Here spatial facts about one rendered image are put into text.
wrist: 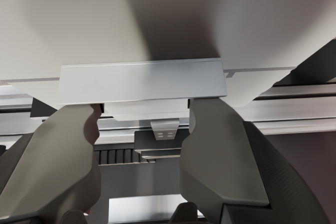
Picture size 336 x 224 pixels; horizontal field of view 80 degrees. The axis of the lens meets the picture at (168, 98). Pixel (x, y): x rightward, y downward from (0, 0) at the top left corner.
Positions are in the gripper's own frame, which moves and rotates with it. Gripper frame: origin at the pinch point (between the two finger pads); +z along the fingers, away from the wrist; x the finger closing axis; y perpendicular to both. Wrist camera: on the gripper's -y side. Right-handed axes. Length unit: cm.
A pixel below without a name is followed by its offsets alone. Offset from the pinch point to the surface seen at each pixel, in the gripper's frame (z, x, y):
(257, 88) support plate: 2.3, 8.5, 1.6
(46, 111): 6.5, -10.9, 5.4
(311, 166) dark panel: 33, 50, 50
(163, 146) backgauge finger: 17.1, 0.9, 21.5
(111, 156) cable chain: 29.6, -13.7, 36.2
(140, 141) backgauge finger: 18.0, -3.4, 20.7
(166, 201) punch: 0.4, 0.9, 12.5
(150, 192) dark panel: 30, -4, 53
